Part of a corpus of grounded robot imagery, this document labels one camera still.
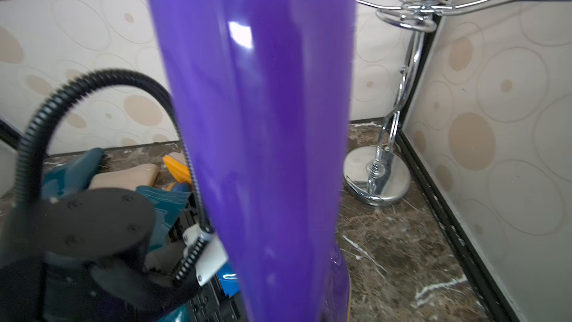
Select beige boot back left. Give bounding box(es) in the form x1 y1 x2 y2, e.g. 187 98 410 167
89 163 159 191

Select black corrugated cable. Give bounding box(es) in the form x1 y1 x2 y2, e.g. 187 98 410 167
13 69 213 287

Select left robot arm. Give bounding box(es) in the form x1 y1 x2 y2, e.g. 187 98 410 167
1 189 203 321

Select blue boot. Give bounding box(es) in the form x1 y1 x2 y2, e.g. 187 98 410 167
216 262 241 297

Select purple boot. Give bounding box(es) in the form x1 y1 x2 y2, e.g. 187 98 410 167
148 0 356 321

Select beige boot back right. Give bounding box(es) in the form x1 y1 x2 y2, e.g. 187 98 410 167
162 152 192 185

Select teal boot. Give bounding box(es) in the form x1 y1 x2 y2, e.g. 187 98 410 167
40 148 104 200
136 186 192 252

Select beige boot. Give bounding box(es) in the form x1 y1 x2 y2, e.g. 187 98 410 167
162 152 192 185
89 163 159 191

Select chrome wire stand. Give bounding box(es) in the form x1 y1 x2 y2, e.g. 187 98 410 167
343 0 572 207

